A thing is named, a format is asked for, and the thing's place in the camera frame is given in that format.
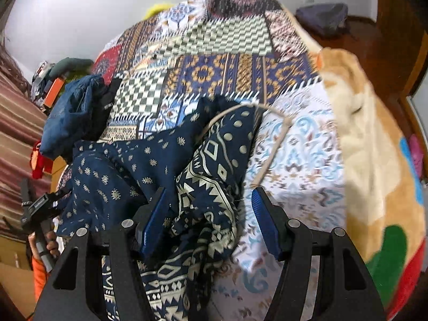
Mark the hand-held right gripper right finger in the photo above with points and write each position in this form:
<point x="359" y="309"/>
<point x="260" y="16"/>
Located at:
<point x="266" y="224"/>

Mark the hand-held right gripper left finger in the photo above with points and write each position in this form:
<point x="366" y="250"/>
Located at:
<point x="153" y="224"/>

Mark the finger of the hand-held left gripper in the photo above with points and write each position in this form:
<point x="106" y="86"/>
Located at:
<point x="26" y="192"/>
<point x="60" y="196"/>

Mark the navy patterned garment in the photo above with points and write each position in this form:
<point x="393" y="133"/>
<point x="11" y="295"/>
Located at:
<point x="110" y="160"/>

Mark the person's left forearm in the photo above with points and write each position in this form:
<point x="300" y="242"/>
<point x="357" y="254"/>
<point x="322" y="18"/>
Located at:
<point x="40" y="281"/>

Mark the person's left hand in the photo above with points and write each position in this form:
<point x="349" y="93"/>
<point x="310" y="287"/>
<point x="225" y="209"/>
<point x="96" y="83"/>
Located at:
<point x="53" y="244"/>

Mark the wooden folding table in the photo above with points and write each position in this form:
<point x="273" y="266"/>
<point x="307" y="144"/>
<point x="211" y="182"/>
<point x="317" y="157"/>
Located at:
<point x="59" y="170"/>

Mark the red plush toy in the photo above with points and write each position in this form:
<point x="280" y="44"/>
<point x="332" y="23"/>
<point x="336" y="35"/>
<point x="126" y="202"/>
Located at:
<point x="40" y="160"/>

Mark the striped brown curtain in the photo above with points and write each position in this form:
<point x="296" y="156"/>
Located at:
<point x="16" y="123"/>

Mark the folded blue jeans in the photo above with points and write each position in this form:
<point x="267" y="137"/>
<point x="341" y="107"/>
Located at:
<point x="70" y="117"/>

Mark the black fabric item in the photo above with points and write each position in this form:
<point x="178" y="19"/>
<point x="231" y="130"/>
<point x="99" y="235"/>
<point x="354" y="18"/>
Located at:
<point x="107" y="107"/>

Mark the orange box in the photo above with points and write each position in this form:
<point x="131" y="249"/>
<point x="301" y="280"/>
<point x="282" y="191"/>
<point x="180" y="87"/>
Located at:
<point x="55" y="90"/>

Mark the pile of clutter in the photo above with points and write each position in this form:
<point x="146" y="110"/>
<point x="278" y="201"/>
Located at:
<point x="39" y="77"/>

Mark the grey-green plush pillow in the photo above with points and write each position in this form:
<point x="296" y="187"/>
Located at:
<point x="72" y="66"/>

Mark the beige orange plush blanket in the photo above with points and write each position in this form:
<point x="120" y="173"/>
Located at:
<point x="371" y="140"/>

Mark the patchwork bedspread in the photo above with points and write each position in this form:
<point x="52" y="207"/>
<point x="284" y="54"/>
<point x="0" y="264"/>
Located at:
<point x="207" y="73"/>

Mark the grey backpack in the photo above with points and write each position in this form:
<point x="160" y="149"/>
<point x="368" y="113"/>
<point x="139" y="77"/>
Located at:
<point x="321" y="18"/>

